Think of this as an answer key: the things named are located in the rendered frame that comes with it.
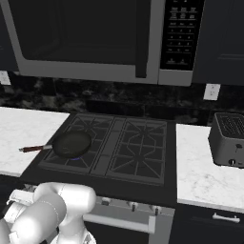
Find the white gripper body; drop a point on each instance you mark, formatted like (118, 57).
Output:
(10, 213)

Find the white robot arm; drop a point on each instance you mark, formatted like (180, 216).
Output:
(60, 203)

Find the silver stove knob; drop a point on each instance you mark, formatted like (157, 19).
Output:
(133, 206)
(105, 200)
(156, 210)

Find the black gas stove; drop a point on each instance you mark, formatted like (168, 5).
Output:
(127, 149)

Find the black oven door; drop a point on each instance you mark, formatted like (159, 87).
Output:
(114, 235)

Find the silver microwave oven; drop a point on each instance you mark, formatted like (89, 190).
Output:
(95, 68)

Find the black microwave door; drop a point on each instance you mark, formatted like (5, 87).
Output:
(79, 31)

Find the dark drawer front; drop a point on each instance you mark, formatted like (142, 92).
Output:
(206, 227)

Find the grey toaster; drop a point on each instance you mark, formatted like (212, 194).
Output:
(227, 141)

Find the white wall outlet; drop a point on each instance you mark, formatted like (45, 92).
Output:
(211, 91)
(4, 77)

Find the dark wall cupboard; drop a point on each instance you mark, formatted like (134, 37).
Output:
(5, 41)
(222, 38)

